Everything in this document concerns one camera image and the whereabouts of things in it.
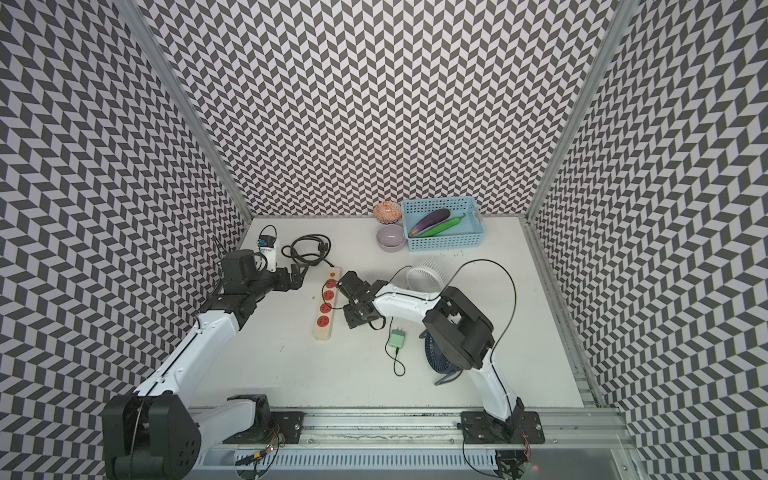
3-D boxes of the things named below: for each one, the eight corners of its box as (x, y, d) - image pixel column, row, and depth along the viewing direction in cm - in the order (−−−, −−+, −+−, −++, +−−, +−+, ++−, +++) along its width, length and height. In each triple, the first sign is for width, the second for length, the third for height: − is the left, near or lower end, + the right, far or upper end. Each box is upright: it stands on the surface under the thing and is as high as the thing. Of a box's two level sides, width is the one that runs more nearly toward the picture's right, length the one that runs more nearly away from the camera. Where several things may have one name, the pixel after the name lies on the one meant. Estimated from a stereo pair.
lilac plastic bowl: (390, 261, 107) (390, 251, 102) (374, 240, 113) (372, 229, 109) (412, 250, 110) (413, 239, 105) (395, 230, 117) (394, 219, 112)
